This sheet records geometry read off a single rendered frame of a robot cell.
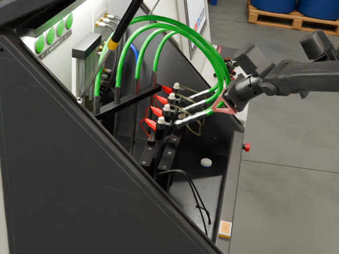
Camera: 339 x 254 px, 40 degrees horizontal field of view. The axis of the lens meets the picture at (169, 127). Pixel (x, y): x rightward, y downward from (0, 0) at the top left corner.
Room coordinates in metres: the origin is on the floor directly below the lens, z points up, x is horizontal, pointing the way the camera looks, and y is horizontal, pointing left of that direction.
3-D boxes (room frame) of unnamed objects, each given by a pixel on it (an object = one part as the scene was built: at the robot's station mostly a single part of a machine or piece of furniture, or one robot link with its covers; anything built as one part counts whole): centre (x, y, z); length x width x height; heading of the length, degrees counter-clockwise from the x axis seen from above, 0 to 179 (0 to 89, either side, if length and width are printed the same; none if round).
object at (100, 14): (1.44, 0.25, 1.20); 0.13 x 0.03 x 0.31; 172
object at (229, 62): (1.88, -0.22, 1.01); 0.23 x 0.11 x 0.06; 172
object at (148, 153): (1.29, 0.01, 0.91); 0.34 x 0.10 x 0.15; 172
